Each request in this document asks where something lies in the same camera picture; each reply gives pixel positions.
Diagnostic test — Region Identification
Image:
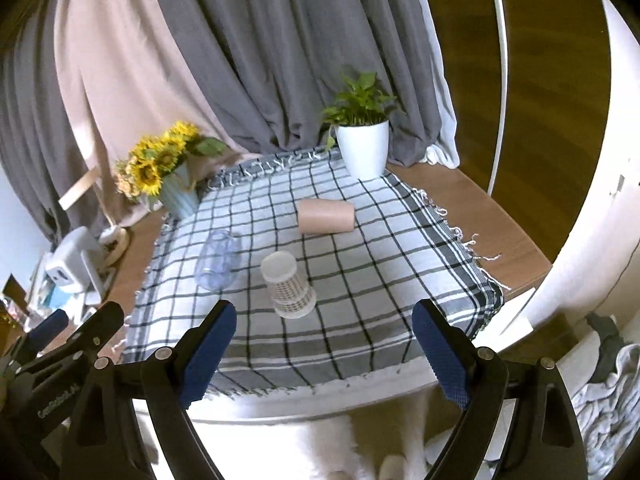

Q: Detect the clear plastic cup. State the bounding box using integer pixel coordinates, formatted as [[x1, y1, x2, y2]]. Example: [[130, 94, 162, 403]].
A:
[[194, 229, 242, 291]]

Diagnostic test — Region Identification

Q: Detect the white sheer curtain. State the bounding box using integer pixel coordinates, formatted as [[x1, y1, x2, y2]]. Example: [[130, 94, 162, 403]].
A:
[[422, 10, 462, 169]]

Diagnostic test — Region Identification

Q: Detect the white curved pole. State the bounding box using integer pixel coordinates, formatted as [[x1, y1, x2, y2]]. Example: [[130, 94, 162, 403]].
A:
[[486, 0, 512, 197]]

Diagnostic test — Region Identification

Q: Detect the white power strip box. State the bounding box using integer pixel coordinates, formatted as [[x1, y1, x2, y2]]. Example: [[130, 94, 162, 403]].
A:
[[44, 226, 117, 307]]

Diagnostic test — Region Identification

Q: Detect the white patterned cup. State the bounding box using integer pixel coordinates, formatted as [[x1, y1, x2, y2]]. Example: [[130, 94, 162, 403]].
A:
[[260, 251, 318, 320]]

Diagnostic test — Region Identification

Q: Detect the sunflower bouquet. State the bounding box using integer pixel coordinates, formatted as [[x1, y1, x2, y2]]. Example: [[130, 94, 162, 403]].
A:
[[114, 121, 231, 198]]

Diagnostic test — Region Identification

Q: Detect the round wooden stand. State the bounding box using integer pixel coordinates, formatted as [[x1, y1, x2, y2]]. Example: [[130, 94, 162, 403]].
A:
[[99, 225, 132, 264]]

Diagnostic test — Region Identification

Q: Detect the white fluffy rug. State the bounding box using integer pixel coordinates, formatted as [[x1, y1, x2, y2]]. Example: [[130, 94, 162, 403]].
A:
[[287, 395, 433, 480]]

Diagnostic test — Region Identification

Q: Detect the light blue ribbed vase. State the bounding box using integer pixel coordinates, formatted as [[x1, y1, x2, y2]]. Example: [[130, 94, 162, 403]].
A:
[[149, 161, 202, 219]]

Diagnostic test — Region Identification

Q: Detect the white plant pot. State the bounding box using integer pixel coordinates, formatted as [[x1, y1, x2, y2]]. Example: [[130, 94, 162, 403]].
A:
[[335, 119, 391, 180]]

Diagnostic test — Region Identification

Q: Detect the white curved frame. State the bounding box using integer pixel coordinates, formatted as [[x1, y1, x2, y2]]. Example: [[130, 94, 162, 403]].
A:
[[492, 0, 640, 361]]

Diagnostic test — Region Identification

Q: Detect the beige curtain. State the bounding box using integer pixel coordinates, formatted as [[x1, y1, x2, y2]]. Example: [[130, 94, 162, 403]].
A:
[[47, 0, 251, 228]]

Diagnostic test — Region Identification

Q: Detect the pink paper cup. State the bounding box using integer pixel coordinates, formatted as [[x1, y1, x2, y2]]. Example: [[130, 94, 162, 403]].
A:
[[297, 198, 357, 235]]

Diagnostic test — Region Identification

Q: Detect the black white checked tablecloth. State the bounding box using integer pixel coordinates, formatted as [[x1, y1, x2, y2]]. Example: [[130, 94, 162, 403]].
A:
[[120, 147, 506, 401]]

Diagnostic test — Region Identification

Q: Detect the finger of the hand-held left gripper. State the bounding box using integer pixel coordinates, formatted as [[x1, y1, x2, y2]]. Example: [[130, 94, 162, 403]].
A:
[[10, 308, 70, 361], [15, 302, 125, 386]]

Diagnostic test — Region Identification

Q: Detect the grey knitted blanket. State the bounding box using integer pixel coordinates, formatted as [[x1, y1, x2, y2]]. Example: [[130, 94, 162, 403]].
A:
[[570, 332, 640, 480]]

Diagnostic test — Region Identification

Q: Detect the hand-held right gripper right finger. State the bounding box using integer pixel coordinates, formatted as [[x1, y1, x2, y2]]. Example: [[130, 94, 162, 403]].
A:
[[412, 299, 589, 480]]

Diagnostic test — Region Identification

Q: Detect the green leafy plant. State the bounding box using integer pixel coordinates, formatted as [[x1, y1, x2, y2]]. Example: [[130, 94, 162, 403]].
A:
[[320, 71, 407, 153]]

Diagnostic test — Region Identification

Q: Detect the dark green cloth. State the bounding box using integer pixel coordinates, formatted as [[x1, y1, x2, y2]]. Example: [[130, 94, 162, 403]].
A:
[[586, 311, 627, 382]]

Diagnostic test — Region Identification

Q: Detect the grey curtain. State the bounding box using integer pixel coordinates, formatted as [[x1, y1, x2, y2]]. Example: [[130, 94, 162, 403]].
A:
[[0, 0, 451, 248]]

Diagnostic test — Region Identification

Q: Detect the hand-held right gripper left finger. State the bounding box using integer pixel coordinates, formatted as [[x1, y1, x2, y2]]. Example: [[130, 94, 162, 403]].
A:
[[65, 300, 238, 480]]

